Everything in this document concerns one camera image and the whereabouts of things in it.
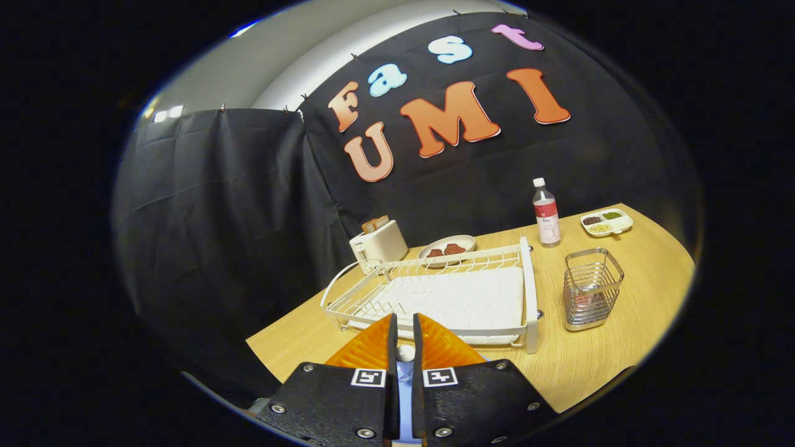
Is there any blue plate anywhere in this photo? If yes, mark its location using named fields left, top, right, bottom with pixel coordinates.
left=396, top=356, right=493, bottom=443

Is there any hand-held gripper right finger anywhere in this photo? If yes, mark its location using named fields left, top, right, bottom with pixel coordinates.
left=412, top=312, right=558, bottom=446

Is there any white divided bean dish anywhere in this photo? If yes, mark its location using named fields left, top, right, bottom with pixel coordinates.
left=580, top=208, right=634, bottom=238

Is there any white wire dish rack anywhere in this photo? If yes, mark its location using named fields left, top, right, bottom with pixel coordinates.
left=320, top=236, right=540, bottom=354

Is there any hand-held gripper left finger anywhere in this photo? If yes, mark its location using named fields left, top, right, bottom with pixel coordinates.
left=257, top=314, right=400, bottom=446

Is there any clear bottle red label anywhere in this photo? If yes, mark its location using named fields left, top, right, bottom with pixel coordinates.
left=532, top=178, right=561, bottom=248

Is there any round beige dish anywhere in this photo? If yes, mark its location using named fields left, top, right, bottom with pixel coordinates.
left=418, top=235, right=476, bottom=268

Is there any metal wire basket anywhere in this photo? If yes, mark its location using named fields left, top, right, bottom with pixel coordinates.
left=563, top=248, right=625, bottom=332

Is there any black backdrop cloth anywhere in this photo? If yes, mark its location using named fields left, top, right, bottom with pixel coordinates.
left=112, top=11, right=702, bottom=398

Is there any white toaster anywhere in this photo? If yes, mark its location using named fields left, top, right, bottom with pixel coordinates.
left=349, top=220, right=409, bottom=274

